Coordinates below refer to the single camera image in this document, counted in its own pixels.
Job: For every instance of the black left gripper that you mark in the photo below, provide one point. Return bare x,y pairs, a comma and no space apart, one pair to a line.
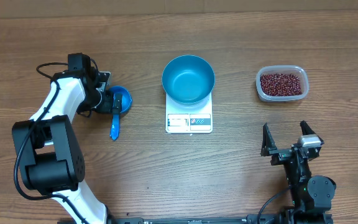
107,105

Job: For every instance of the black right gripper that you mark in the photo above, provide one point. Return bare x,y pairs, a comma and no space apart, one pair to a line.
280,154

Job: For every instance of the blue plastic scoop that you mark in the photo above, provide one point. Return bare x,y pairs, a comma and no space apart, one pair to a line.
122,102

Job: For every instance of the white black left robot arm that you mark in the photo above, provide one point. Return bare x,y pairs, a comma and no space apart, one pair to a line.
49,162

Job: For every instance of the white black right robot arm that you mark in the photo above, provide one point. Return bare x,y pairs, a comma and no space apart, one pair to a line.
311,195

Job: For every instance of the teal plastic bowl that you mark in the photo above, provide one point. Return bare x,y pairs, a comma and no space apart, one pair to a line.
188,79

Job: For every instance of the white digital kitchen scale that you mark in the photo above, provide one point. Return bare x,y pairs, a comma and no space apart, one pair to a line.
189,119

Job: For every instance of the red adzuki beans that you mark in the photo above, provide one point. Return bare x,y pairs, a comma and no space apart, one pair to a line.
280,84

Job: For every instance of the clear plastic food container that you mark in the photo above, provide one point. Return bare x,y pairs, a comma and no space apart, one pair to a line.
296,70

